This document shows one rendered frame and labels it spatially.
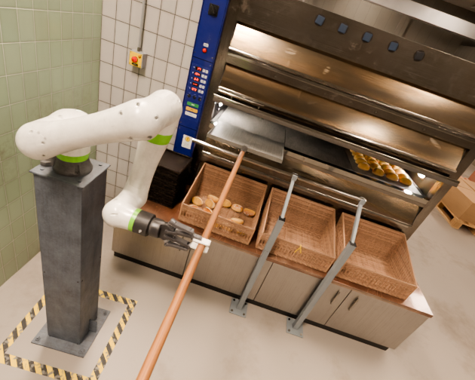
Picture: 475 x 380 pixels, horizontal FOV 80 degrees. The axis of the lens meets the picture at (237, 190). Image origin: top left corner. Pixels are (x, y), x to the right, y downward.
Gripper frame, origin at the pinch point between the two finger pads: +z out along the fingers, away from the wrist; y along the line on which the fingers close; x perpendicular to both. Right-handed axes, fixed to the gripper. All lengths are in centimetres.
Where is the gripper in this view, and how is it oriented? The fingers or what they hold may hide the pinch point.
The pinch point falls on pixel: (200, 243)
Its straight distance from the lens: 114.1
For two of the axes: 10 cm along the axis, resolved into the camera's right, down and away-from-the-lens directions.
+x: -1.8, 4.8, -8.6
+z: 9.4, 3.5, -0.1
